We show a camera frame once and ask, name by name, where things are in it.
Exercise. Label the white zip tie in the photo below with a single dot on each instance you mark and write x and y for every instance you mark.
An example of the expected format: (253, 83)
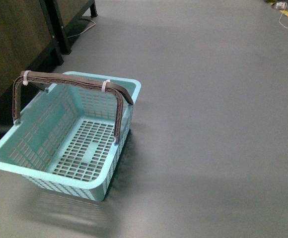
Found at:
(25, 81)
(104, 84)

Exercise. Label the dark wooden cabinet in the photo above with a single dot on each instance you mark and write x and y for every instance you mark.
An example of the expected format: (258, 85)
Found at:
(31, 30)

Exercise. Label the white zip tie right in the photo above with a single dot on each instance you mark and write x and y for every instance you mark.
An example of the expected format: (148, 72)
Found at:
(104, 84)

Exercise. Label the light blue plastic basket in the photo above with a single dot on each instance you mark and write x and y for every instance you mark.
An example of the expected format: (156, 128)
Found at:
(65, 139)

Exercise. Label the white zip tie left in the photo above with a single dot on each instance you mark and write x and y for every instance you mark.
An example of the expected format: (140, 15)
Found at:
(25, 81)

